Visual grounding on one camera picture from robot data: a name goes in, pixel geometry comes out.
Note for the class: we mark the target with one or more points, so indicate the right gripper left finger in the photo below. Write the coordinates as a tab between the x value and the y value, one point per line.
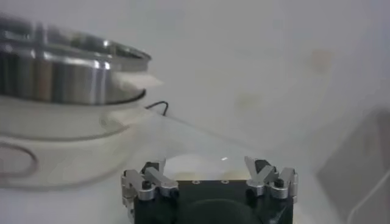
149	182

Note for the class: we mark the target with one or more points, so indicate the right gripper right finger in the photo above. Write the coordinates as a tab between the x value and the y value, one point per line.
268	182

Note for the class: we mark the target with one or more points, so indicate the steel perforated steamer basket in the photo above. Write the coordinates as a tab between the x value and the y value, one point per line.
61	79

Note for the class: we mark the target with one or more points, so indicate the white round plate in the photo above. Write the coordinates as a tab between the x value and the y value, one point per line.
227	152

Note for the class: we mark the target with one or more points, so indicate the white electric cooker base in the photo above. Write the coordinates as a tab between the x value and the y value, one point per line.
61	121

